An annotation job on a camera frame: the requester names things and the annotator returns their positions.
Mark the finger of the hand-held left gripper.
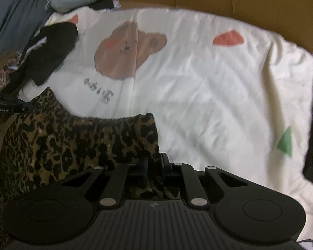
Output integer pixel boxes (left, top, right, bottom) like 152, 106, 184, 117
5, 95, 35, 113

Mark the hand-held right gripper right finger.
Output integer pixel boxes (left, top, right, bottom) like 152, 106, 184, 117
160, 152, 251, 210

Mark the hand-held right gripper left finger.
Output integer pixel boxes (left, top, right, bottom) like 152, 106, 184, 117
61, 157, 149, 210

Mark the leopard print garment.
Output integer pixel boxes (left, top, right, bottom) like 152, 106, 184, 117
0, 87, 183, 250

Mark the black garment with white stripe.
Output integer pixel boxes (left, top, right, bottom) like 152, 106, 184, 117
0, 22, 80, 94

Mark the grey cloth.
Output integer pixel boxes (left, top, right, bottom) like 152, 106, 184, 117
0, 0, 54, 58

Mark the cream printed blanket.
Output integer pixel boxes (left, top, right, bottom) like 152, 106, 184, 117
0, 6, 313, 250

